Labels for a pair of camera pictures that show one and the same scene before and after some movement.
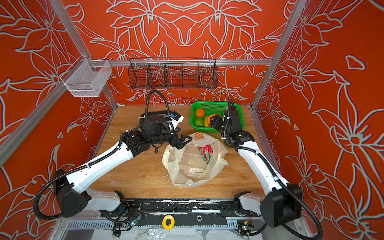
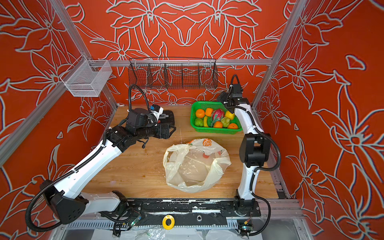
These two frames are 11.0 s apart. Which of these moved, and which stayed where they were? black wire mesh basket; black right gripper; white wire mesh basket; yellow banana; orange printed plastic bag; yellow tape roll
Moved: black right gripper; orange printed plastic bag
Stayed: black wire mesh basket; white wire mesh basket; yellow tape roll; yellow banana
